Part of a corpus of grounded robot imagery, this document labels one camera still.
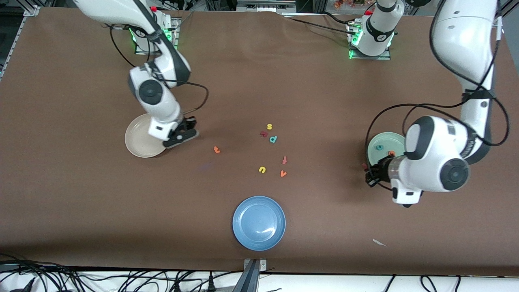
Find green ceramic plate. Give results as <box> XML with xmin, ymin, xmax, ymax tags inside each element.
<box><xmin>367</xmin><ymin>132</ymin><xmax>407</xmax><ymax>172</ymax></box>

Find beige brown ceramic plate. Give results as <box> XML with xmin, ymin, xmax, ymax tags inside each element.
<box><xmin>124</xmin><ymin>113</ymin><xmax>167</xmax><ymax>158</ymax></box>

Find blue ceramic plate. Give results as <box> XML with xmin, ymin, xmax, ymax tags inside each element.
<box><xmin>232</xmin><ymin>196</ymin><xmax>286</xmax><ymax>251</ymax></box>

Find grey power strip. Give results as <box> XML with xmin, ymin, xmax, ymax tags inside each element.
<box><xmin>236</xmin><ymin>0</ymin><xmax>297</xmax><ymax>13</ymax></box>

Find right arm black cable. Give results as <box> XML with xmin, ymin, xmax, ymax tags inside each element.
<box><xmin>109</xmin><ymin>22</ymin><xmax>210</xmax><ymax>115</ymax></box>

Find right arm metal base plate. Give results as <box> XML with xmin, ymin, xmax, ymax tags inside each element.
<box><xmin>134</xmin><ymin>16</ymin><xmax>180</xmax><ymax>56</ymax></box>

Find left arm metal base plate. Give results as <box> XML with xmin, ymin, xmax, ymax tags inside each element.
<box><xmin>348</xmin><ymin>22</ymin><xmax>392</xmax><ymax>61</ymax></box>

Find grey metal mount bracket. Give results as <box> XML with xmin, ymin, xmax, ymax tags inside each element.
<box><xmin>233</xmin><ymin>258</ymin><xmax>268</xmax><ymax>292</ymax></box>

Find black cable on table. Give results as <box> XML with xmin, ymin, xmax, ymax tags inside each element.
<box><xmin>284</xmin><ymin>11</ymin><xmax>356</xmax><ymax>34</ymax></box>

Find aluminium frame profile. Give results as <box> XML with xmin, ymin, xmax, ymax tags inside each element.
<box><xmin>489</xmin><ymin>0</ymin><xmax>519</xmax><ymax>28</ymax></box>
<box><xmin>0</xmin><ymin>5</ymin><xmax>41</xmax><ymax>79</ymax></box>

